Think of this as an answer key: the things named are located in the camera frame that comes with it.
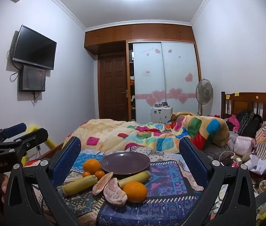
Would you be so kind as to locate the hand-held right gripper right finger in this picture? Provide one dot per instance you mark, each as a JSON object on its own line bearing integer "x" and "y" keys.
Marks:
{"x": 191, "y": 160}

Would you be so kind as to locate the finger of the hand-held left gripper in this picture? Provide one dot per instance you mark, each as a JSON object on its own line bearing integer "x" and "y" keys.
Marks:
{"x": 37, "y": 134}
{"x": 15, "y": 128}

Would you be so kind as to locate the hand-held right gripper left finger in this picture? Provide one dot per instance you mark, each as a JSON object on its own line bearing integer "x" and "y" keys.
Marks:
{"x": 68, "y": 160}

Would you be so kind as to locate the small tangerine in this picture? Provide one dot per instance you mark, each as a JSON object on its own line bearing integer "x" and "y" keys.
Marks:
{"x": 86, "y": 174}
{"x": 99, "y": 174}

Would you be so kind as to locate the large orange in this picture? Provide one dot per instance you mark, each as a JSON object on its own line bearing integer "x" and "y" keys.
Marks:
{"x": 134, "y": 191}
{"x": 91, "y": 166}

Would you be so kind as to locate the yellow sugarcane piece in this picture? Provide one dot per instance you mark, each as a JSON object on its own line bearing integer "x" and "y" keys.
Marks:
{"x": 79, "y": 185}
{"x": 135, "y": 177}

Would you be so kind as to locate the peeled pomelo segment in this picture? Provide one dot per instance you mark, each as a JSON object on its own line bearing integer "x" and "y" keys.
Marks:
{"x": 114, "y": 193}
{"x": 101, "y": 183}

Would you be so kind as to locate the purple plate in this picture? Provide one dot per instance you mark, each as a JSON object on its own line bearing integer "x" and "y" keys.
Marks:
{"x": 123, "y": 163}

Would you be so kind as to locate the yellow foam tube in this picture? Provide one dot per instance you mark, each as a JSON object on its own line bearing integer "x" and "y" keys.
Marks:
{"x": 51, "y": 143}

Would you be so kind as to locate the patterned patchwork bed sheet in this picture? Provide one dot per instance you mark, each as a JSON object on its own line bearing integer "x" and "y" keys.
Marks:
{"x": 166, "y": 181}

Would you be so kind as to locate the colourful squares blanket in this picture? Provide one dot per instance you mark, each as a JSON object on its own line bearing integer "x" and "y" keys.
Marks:
{"x": 147, "y": 136}

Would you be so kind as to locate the white box appliance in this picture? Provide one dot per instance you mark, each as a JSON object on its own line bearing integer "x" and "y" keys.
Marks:
{"x": 161, "y": 115}

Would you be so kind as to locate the light pink pouch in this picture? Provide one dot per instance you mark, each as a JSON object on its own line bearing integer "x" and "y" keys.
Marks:
{"x": 244, "y": 144}

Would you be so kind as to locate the magenta cloth bag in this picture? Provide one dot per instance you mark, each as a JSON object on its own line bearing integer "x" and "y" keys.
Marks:
{"x": 233, "y": 122}

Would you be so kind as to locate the black backpack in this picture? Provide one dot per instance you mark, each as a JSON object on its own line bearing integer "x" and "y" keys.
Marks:
{"x": 249, "y": 123}

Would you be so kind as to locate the standing fan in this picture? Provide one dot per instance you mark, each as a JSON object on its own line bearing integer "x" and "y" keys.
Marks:
{"x": 204, "y": 90}

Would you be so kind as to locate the striped tote bag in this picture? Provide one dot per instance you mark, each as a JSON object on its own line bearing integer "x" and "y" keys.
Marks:
{"x": 265, "y": 139}

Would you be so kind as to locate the wooden headboard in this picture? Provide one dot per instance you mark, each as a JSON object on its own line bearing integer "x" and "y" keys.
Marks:
{"x": 245, "y": 101}

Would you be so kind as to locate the brown wooden door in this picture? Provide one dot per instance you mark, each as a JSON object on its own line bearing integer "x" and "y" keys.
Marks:
{"x": 111, "y": 87}

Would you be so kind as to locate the wooden wardrobe with sliding doors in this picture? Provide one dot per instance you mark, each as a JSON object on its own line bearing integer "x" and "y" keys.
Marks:
{"x": 170, "y": 75}

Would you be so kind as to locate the wall socket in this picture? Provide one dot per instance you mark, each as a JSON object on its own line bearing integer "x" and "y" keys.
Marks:
{"x": 38, "y": 148}

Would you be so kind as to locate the small wall-mounted monitor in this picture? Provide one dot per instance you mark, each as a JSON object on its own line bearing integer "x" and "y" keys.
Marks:
{"x": 33, "y": 78}

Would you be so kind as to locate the wall-mounted black television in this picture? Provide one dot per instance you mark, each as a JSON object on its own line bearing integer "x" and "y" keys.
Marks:
{"x": 34, "y": 48}

